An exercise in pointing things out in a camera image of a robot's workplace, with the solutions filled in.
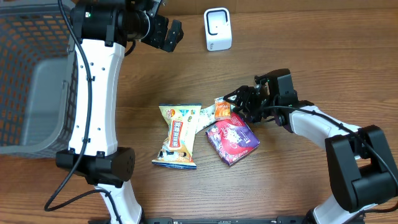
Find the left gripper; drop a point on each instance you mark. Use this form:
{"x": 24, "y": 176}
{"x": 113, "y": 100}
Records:
{"x": 158, "y": 39}

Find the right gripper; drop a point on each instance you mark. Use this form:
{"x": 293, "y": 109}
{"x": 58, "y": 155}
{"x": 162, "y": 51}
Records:
{"x": 242, "y": 95}

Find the orange snack packet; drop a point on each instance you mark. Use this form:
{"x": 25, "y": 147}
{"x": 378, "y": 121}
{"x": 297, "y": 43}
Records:
{"x": 222, "y": 109}

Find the white conditioner tube gold cap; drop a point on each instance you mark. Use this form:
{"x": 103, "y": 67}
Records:
{"x": 206, "y": 118}

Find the red purple liners pack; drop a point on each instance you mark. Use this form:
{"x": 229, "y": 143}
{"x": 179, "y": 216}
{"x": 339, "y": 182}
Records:
{"x": 232, "y": 139}

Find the cream snack bag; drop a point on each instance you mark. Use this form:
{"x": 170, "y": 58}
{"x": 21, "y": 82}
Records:
{"x": 177, "y": 148}

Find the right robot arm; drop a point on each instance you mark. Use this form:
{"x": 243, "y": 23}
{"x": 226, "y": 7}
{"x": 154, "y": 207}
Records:
{"x": 362, "y": 170}

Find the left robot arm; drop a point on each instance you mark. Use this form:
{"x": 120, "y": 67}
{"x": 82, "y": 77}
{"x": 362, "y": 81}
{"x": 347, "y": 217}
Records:
{"x": 104, "y": 32}

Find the white barcode scanner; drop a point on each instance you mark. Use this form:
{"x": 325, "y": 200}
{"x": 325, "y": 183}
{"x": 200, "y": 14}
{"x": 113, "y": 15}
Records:
{"x": 218, "y": 31}

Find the grey plastic shopping basket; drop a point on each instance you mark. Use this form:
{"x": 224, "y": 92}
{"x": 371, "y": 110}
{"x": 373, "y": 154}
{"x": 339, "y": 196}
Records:
{"x": 38, "y": 79}

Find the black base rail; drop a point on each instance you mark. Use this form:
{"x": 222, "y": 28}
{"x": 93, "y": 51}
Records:
{"x": 278, "y": 220}

